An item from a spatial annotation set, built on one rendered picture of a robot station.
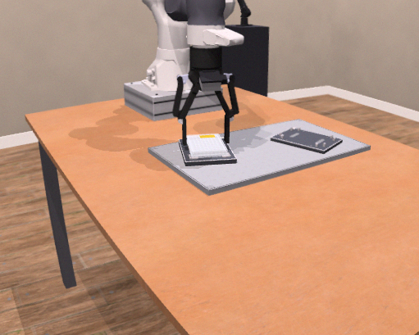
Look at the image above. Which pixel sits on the clear rectangular plastic lid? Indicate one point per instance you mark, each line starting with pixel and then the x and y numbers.
pixel 201 144

